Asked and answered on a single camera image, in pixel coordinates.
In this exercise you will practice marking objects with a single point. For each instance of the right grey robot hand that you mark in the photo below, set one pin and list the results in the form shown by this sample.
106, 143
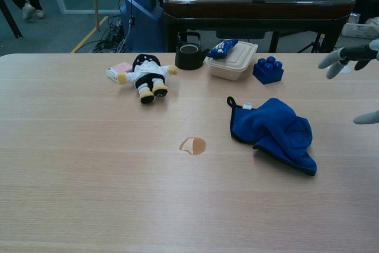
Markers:
355, 53

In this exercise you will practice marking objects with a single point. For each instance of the blue cloth with black trim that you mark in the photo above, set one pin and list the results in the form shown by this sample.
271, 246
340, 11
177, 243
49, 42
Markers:
266, 122

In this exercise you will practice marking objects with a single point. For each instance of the brown liquid spill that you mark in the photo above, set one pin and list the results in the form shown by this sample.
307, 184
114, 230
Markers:
197, 145

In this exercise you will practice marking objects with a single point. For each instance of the white plastic basket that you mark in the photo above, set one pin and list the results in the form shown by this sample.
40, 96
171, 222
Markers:
356, 30

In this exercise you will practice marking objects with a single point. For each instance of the black tripod legs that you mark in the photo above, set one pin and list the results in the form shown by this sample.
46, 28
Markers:
314, 44

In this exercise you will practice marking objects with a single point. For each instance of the black bag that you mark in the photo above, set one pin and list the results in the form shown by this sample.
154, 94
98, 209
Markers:
367, 5

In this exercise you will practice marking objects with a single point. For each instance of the blue toy building block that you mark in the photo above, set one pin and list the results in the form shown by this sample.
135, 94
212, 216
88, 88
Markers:
266, 74

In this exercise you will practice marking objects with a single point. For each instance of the dark wooden mahjong table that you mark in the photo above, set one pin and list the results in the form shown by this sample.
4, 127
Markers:
251, 7

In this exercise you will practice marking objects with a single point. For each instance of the beige lidded lunch box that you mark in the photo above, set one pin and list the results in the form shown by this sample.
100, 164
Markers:
231, 67

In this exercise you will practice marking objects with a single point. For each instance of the blue snack bag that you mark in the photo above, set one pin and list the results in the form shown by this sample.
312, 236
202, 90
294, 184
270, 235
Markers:
222, 48

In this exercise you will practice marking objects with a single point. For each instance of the plush doll in white shirt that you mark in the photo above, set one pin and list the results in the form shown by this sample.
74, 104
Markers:
148, 70

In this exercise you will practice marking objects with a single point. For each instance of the pink tissue pack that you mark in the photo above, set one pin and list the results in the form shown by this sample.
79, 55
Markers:
116, 70

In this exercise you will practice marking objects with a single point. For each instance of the black slanted table leg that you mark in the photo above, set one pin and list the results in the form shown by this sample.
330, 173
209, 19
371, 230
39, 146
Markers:
12, 19

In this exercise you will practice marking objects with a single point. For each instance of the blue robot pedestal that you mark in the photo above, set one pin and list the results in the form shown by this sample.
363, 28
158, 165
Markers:
142, 13

